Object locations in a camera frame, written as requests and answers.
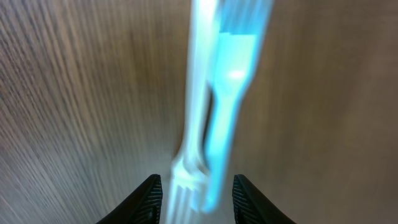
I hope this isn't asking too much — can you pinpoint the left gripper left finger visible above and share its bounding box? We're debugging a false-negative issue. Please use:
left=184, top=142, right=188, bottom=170
left=97, top=174, right=163, bottom=224

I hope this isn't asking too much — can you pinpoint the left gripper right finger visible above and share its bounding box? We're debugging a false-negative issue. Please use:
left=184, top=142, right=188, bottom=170
left=232, top=174, right=295, bottom=224

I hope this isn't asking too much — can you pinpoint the cream white plastic fork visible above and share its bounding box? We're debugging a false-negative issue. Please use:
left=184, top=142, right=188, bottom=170
left=165, top=0, right=218, bottom=224

